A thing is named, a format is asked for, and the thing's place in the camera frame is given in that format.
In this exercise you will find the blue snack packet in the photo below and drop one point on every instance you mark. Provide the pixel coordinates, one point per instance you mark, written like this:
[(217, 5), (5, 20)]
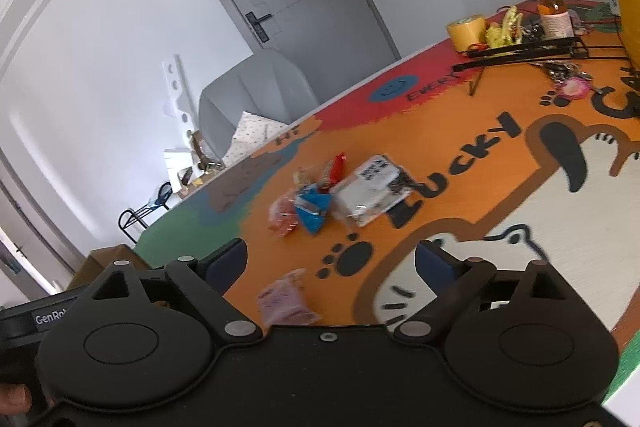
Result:
[(311, 207)]

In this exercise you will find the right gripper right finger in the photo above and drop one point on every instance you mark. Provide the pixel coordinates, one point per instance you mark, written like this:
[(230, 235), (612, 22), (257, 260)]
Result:
[(456, 284)]

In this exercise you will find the small amber glass bottle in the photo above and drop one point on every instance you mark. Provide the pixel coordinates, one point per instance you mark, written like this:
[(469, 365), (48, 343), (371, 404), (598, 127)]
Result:
[(555, 19)]

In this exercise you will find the person's left hand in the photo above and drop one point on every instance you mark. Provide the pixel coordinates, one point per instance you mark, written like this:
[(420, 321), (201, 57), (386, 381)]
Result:
[(14, 399)]

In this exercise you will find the dotted cushion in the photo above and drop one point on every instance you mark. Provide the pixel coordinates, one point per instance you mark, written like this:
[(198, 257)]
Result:
[(253, 131)]

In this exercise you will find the pink wafer snack pack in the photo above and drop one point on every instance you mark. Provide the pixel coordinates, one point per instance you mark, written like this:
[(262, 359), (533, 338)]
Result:
[(282, 218)]

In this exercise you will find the grey upholstered chair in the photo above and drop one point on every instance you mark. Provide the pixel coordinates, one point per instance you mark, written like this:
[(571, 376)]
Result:
[(266, 84)]

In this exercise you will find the pink round bun pack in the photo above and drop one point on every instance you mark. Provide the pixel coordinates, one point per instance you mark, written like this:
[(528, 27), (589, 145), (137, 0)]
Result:
[(283, 302)]

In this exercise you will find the white black-label snack pack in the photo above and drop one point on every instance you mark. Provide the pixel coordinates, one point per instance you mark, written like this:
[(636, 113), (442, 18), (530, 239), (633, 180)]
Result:
[(370, 190)]

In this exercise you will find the white perforated board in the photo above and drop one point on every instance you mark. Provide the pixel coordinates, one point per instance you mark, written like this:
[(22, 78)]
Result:
[(179, 99)]

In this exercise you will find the black shoe rack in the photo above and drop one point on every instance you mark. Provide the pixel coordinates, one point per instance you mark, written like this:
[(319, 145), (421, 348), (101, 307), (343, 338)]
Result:
[(132, 221)]

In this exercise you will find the yellow crumpled wrapper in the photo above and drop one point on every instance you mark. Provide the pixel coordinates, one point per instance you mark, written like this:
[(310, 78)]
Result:
[(508, 32)]

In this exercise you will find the black door handle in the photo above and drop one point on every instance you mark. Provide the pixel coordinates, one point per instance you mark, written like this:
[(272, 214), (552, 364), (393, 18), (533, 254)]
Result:
[(257, 25)]

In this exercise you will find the pink keychain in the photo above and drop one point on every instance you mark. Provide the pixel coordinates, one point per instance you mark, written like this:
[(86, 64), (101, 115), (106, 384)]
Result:
[(569, 82)]

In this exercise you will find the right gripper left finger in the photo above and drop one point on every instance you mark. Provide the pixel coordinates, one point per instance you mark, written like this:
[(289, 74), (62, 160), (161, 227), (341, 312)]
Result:
[(201, 285)]

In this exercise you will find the yellow tape roll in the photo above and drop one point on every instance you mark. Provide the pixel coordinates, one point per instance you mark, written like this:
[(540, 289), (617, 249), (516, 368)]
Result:
[(466, 32)]

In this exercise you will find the colourful cat table mat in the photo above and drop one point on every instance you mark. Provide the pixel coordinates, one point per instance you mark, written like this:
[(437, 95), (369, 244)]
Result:
[(503, 169)]

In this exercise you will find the brown cardboard box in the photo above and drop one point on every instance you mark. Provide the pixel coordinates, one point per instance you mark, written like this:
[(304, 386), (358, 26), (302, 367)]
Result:
[(101, 259)]

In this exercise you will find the black folding stand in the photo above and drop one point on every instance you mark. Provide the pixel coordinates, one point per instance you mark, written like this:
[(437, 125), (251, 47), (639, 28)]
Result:
[(572, 50)]

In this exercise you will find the red candy bar wrapper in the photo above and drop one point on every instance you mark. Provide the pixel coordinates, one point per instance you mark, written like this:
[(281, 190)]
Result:
[(332, 173)]

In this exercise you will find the beige nougat bar wrapper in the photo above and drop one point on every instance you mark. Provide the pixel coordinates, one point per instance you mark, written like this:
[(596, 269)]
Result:
[(304, 177)]

